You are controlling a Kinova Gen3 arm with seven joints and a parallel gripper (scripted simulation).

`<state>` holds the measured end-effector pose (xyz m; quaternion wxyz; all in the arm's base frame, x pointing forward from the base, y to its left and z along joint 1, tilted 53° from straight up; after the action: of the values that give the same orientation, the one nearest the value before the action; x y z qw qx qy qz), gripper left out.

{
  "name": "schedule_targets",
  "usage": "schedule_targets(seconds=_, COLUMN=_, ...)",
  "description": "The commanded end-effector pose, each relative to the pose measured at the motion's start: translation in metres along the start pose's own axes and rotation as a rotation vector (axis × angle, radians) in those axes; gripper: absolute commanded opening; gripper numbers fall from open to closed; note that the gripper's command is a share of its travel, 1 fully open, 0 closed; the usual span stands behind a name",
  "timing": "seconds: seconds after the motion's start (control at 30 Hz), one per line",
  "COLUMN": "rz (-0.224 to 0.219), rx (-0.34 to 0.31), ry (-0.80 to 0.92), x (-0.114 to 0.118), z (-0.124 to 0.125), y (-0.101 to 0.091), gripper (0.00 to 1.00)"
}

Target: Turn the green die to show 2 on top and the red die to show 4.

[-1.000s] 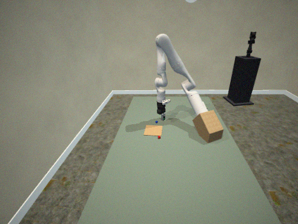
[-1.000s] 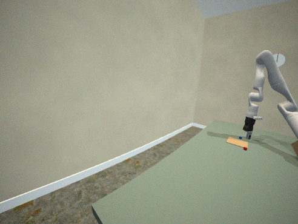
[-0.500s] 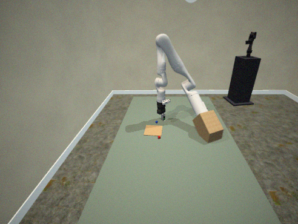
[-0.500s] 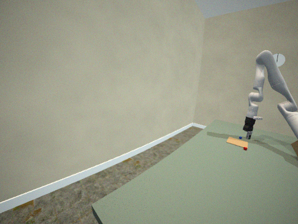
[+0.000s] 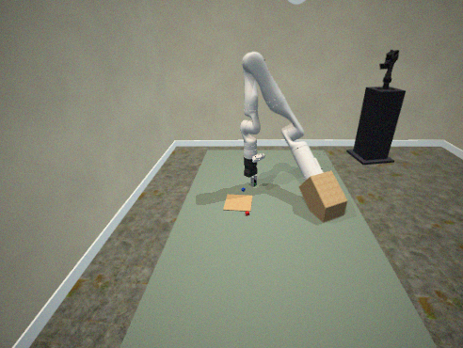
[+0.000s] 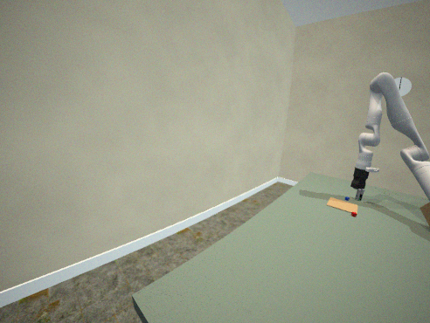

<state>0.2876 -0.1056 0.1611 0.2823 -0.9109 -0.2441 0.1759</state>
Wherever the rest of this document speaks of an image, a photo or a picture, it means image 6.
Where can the orange square mat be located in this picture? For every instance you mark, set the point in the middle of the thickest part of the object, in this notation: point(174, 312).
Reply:
point(342, 205)

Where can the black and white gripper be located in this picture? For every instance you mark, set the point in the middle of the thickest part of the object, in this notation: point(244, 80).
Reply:
point(361, 173)

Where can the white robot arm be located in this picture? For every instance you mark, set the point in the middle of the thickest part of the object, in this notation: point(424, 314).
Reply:
point(415, 156)

